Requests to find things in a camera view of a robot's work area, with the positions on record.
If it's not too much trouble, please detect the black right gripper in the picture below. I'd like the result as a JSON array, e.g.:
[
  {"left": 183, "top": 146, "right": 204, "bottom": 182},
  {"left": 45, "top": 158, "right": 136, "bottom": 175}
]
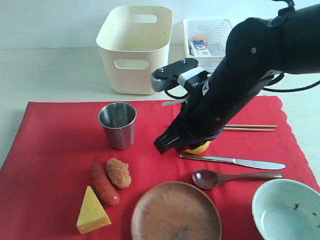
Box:
[{"left": 153, "top": 73, "right": 263, "bottom": 155}]

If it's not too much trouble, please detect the pale green ceramic bowl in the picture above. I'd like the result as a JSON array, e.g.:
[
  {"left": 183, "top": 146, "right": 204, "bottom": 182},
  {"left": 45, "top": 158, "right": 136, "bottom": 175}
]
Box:
[{"left": 252, "top": 179, "right": 320, "bottom": 240}]

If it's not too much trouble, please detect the brown wooden plate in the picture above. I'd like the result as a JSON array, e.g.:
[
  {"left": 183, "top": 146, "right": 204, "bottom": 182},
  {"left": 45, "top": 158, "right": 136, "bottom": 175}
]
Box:
[{"left": 130, "top": 181, "right": 222, "bottom": 240}]

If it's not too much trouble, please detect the lower wooden chopstick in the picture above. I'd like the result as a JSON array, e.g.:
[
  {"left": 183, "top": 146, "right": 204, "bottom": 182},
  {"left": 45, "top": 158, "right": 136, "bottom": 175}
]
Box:
[{"left": 223, "top": 127, "right": 275, "bottom": 132}]

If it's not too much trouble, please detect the fried chicken nugget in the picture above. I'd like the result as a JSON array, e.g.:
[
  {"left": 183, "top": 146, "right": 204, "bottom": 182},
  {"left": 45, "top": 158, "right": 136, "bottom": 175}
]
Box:
[{"left": 105, "top": 157, "right": 132, "bottom": 189}]

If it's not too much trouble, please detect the white perforated plastic basket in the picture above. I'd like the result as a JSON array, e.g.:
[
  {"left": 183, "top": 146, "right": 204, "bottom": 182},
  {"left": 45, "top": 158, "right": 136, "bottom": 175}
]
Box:
[{"left": 183, "top": 18, "right": 232, "bottom": 72}]

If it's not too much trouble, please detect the red table cloth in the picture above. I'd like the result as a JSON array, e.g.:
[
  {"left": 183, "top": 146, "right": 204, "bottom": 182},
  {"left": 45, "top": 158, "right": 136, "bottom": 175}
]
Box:
[{"left": 0, "top": 96, "right": 319, "bottom": 240}]

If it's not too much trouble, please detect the yellow lemon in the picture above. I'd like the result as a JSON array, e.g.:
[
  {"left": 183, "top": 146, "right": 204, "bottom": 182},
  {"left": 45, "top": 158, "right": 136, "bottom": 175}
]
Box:
[{"left": 184, "top": 141, "right": 211, "bottom": 155}]

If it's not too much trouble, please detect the cream plastic bin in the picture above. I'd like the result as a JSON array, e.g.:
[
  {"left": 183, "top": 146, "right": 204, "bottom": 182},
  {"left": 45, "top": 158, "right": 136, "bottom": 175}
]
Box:
[{"left": 96, "top": 5, "right": 173, "bottom": 95}]

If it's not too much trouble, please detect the blue white milk carton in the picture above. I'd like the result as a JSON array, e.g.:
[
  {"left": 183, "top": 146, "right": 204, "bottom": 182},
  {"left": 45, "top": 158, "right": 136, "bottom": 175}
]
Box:
[{"left": 188, "top": 39, "right": 212, "bottom": 57}]

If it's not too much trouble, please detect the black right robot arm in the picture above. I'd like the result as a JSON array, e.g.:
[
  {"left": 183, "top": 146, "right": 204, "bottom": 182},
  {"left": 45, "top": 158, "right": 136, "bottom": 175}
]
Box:
[{"left": 151, "top": 1, "right": 320, "bottom": 154}]

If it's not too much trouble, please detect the silver table knife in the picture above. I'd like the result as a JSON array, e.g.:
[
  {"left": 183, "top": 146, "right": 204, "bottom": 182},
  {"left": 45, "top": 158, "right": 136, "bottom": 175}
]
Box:
[{"left": 179, "top": 153, "right": 286, "bottom": 170}]

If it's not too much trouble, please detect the yellow cheese wedge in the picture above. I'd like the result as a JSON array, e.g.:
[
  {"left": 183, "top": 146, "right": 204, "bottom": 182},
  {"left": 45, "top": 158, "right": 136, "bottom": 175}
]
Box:
[{"left": 76, "top": 185, "right": 112, "bottom": 234}]

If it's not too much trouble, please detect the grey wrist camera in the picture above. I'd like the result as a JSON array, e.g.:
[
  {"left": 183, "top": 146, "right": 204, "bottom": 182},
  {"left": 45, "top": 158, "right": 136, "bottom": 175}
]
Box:
[{"left": 150, "top": 58, "right": 210, "bottom": 92}]

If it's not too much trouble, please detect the red sausage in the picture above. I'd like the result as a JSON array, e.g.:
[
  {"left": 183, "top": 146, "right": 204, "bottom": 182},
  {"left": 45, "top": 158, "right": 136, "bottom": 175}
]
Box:
[{"left": 91, "top": 161, "right": 120, "bottom": 206}]

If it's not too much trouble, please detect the dark wooden spoon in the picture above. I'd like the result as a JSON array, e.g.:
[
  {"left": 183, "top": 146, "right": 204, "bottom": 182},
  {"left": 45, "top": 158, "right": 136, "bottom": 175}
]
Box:
[{"left": 192, "top": 169, "right": 284, "bottom": 190}]

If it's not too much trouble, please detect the brown egg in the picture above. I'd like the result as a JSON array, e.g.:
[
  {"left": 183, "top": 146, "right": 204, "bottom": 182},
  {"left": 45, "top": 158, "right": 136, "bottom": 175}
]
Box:
[{"left": 192, "top": 35, "right": 208, "bottom": 44}]

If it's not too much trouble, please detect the stainless steel cup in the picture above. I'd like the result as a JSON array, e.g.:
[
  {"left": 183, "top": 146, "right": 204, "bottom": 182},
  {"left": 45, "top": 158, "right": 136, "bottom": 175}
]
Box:
[{"left": 98, "top": 102, "right": 137, "bottom": 150}]

